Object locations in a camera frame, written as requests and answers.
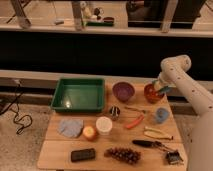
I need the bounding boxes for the teal green sponge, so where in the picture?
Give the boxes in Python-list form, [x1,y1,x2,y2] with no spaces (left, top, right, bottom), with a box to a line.
[152,80,170,95]

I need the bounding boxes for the red bowl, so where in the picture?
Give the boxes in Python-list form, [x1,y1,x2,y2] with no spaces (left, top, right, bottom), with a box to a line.
[144,83,164,104]

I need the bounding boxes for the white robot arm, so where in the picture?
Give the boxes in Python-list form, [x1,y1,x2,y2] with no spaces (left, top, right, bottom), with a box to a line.
[154,55,213,171]

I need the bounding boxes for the purple bowl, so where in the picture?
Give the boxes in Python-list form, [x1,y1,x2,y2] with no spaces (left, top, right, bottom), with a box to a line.
[112,82,135,102]

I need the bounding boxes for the blue plush toy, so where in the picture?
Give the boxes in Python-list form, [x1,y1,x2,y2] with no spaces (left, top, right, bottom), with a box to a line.
[155,108,169,124]

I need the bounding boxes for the thin metal spoon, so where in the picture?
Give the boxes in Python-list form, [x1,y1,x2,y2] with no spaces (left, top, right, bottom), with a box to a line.
[124,106,150,114]

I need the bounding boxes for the yellow banana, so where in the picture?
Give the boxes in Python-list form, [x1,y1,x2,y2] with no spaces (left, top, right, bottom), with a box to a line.
[144,126,173,140]

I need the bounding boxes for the small metal cup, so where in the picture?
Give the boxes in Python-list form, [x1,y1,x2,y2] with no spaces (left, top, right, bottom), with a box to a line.
[109,106,120,121]

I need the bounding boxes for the white round cup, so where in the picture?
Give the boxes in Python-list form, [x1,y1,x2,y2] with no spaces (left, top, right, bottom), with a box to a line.
[96,117,113,135]

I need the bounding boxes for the black binder clip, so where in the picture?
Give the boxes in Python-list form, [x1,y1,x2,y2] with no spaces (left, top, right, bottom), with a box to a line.
[166,151,183,165]

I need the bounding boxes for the bunch of dark grapes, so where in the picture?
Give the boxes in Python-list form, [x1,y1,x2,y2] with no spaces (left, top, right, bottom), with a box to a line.
[104,148,141,165]

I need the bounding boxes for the red yellow apple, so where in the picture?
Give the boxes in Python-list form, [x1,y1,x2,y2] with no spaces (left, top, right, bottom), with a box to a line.
[83,126,97,141]

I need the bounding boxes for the green plastic tray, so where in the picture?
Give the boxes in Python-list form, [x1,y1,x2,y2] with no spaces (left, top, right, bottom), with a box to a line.
[51,78,105,113]

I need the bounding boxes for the blue folded cloth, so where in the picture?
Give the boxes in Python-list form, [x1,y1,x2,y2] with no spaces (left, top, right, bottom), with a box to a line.
[58,119,84,138]

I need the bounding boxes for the black rectangular block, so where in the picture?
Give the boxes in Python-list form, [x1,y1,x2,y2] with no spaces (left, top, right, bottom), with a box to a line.
[71,148,96,162]

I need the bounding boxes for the black handled knife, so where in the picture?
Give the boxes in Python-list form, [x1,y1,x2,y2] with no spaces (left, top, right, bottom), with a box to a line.
[132,140,173,151]

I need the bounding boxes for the black cable on floor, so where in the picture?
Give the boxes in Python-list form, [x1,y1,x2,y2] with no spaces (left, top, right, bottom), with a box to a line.
[0,81,34,136]

